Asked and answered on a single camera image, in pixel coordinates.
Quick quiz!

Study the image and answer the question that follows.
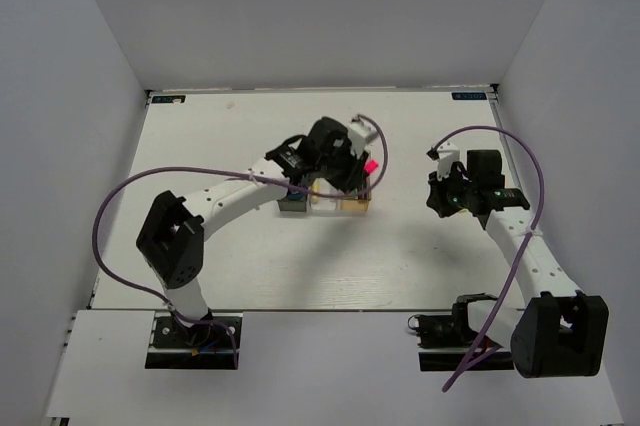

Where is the dark grey plastic container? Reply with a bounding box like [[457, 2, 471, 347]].
[[277, 192, 308, 214]]

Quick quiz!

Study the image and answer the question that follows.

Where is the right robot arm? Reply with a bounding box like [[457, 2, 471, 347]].
[[427, 142, 609, 378]]

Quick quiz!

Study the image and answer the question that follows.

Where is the right table label sticker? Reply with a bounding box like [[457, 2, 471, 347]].
[[451, 91, 487, 101]]

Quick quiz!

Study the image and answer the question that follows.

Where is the amber plastic container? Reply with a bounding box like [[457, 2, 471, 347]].
[[337, 192, 372, 215]]

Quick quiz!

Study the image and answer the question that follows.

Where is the left table label sticker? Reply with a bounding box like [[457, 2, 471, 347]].
[[151, 95, 186, 104]]

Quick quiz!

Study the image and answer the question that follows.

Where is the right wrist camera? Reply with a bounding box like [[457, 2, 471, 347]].
[[427, 140, 460, 181]]

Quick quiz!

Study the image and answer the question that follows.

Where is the purple cable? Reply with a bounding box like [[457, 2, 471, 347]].
[[92, 114, 390, 367], [433, 125, 546, 392]]

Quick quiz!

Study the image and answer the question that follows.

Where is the table label sticker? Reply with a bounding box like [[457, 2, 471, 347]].
[[451, 91, 487, 101], [151, 95, 186, 104]]

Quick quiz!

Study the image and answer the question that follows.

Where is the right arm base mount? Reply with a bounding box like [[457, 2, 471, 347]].
[[407, 314, 514, 372]]

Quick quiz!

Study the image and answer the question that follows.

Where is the pink capped black highlighter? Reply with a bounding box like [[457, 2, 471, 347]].
[[363, 159, 379, 175]]

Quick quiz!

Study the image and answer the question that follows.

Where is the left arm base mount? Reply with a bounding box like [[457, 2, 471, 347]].
[[145, 314, 243, 370]]

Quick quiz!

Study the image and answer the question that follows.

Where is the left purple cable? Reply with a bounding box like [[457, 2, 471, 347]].
[[92, 114, 390, 367]]

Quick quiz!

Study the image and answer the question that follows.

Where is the clear plastic container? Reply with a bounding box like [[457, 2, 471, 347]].
[[308, 183, 339, 216]]

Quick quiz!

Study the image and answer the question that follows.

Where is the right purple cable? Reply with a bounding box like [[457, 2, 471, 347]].
[[433, 125, 546, 392]]

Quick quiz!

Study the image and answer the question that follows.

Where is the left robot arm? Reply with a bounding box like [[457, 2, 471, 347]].
[[136, 117, 378, 345]]

